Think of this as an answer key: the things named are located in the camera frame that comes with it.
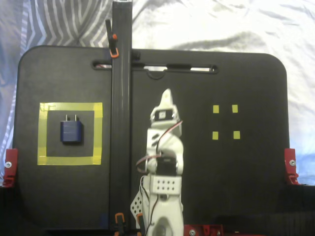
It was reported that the red white servo cable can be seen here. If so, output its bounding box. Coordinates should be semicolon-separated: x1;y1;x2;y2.
157;120;184;157
136;153;163;175

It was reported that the small orange black clamp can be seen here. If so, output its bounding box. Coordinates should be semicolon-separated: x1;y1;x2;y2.
136;212;145;236
114;212;126;236

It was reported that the white grey patterned bedsheet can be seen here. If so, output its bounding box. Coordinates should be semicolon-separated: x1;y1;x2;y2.
0;0;315;187

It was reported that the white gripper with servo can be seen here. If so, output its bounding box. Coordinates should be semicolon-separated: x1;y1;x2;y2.
150;88;183;131

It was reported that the blue white USB wall charger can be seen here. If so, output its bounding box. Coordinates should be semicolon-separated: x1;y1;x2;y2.
60;113;84;146

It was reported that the red corner bracket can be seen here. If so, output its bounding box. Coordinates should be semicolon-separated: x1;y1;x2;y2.
284;148;300;185
2;148;18;188

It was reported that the red screw clamp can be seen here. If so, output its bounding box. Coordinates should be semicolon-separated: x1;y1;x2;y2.
184;224;224;236

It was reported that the black curved backdrop board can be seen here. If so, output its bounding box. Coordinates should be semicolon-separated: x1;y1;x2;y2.
0;183;315;236

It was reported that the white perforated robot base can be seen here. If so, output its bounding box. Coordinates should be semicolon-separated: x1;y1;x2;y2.
129;189;146;228

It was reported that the orange black spring clamp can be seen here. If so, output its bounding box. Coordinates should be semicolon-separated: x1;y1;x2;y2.
105;19;120;59

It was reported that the yellow tape square outline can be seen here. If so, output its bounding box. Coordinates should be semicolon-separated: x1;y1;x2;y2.
36;102;103;166

